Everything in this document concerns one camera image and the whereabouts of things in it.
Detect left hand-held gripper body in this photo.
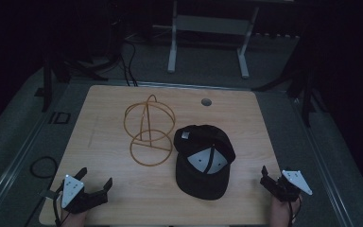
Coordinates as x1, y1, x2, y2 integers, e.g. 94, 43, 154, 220
40, 174, 109, 215

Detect black metal stand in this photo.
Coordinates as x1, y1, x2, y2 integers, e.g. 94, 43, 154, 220
33, 46, 108, 114
252, 62, 329, 129

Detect black rectangular floor plate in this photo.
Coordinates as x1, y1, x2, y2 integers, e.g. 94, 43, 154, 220
47, 111, 72, 125

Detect right hand-held gripper cable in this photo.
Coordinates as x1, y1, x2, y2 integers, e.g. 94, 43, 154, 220
287, 196, 303, 225

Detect white metal desk frame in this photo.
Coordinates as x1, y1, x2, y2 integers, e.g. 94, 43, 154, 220
152, 0, 261, 79

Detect person's right hand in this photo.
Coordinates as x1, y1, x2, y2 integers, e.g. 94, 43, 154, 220
269, 196, 304, 227

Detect gold wire hat stand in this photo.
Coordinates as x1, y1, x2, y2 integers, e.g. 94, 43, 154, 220
123, 94, 177, 167

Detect black hanging cables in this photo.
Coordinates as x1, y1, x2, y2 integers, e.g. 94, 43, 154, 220
116, 37, 139, 87

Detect person's left hand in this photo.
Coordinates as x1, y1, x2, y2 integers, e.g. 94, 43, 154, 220
60, 209, 90, 227

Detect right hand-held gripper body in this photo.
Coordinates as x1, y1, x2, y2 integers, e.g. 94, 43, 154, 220
272, 169, 314, 203

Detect black cable loop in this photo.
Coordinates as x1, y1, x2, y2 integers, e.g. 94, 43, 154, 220
29, 155, 60, 180

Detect hand-held gripper cable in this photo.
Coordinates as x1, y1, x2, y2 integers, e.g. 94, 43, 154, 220
287, 196, 303, 225
52, 192, 64, 227

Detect black baseball cap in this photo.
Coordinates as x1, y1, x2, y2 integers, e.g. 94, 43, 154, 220
173, 124, 236, 201

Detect left hand-held gripper cable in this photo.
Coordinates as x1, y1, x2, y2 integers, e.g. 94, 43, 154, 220
52, 192, 64, 227

